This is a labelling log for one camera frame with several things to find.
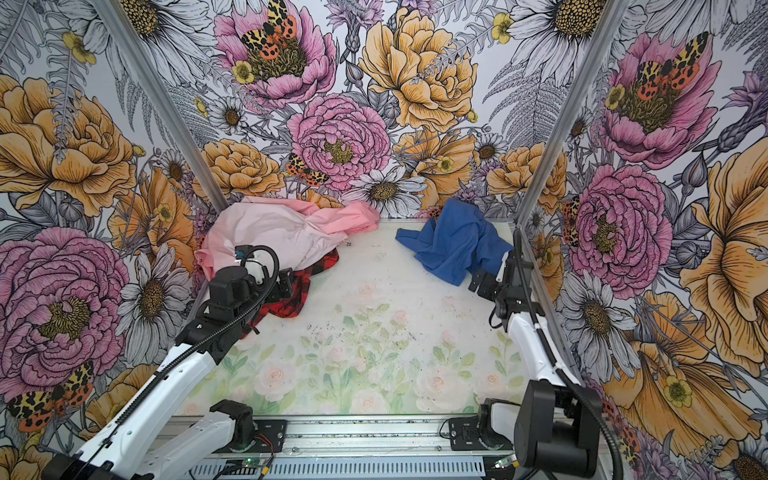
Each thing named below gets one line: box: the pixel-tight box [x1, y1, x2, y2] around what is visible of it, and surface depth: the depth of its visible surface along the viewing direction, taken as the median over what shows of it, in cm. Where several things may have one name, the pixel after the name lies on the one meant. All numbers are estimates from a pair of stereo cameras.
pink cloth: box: [194, 196, 381, 279], surface depth 107 cm
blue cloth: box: [395, 198, 514, 286], surface depth 107 cm
